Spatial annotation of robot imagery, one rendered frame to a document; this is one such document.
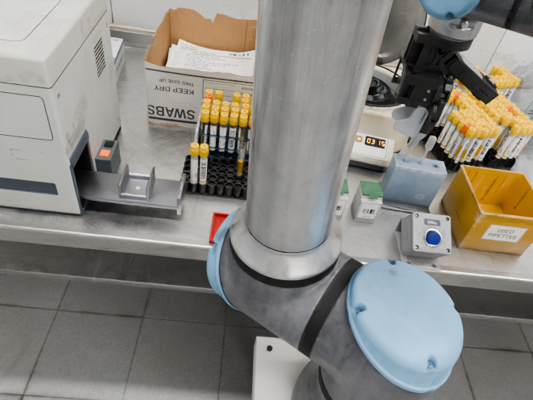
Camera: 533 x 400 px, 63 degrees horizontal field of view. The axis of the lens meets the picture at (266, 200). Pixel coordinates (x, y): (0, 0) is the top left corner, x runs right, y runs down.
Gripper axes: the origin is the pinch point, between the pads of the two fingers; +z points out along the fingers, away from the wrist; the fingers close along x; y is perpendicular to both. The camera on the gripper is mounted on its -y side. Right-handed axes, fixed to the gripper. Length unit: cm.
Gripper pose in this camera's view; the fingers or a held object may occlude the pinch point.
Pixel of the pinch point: (415, 139)
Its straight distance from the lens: 86.1
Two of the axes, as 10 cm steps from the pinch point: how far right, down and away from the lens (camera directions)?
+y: -9.8, -1.7, -0.2
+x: -1.1, 6.9, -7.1
